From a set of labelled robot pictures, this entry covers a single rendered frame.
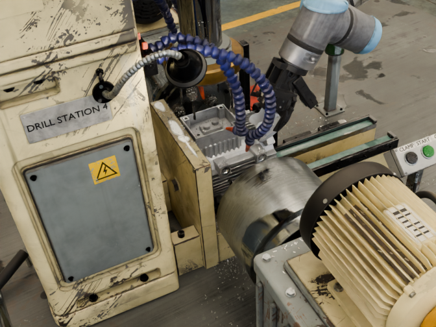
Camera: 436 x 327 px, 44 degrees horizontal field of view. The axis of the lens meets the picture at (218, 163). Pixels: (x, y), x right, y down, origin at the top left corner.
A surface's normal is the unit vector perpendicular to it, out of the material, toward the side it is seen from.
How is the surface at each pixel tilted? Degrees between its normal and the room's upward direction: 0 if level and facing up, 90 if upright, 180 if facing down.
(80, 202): 90
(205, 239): 90
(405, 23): 0
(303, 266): 0
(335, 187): 29
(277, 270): 0
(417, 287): 35
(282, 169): 9
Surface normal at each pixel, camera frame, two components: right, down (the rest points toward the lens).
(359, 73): -0.06, -0.76
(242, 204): -0.70, -0.29
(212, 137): 0.43, 0.57
